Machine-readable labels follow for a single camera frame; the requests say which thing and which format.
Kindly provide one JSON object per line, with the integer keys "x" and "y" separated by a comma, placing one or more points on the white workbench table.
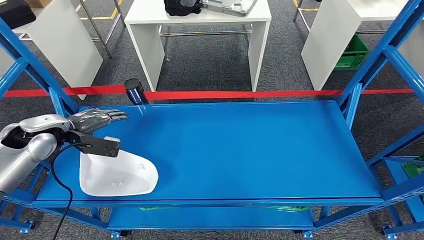
{"x": 66, "y": 43}
{"x": 331, "y": 46}
{"x": 145, "y": 49}

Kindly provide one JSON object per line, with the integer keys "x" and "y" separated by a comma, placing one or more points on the brown cardboard box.
{"x": 38, "y": 3}

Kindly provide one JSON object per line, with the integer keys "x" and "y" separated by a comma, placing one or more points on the chrome tube frame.
{"x": 298, "y": 11}
{"x": 95, "y": 28}

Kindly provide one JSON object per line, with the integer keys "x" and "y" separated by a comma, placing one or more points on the chrome table crossbar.
{"x": 205, "y": 33}

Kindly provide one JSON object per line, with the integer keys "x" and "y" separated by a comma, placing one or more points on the black barrier stanchion post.
{"x": 134, "y": 94}

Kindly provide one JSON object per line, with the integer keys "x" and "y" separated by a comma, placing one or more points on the black fabric bag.
{"x": 180, "y": 8}
{"x": 16, "y": 13}

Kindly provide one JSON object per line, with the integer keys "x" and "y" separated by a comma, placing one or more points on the white plastic shell part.
{"x": 122, "y": 175}

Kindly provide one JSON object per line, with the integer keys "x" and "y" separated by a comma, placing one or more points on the yellow floor tape line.
{"x": 96, "y": 18}
{"x": 309, "y": 10}

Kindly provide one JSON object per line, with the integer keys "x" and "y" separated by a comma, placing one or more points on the grey metal plate part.
{"x": 230, "y": 7}

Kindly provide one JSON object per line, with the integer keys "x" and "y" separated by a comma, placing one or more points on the red barrier belt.
{"x": 232, "y": 95}

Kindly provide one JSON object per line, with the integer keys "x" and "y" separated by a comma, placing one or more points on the green plastic crate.
{"x": 352, "y": 58}
{"x": 414, "y": 169}
{"x": 152, "y": 209}
{"x": 291, "y": 209}

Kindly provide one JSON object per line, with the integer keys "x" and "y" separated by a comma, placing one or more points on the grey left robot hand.
{"x": 92, "y": 121}

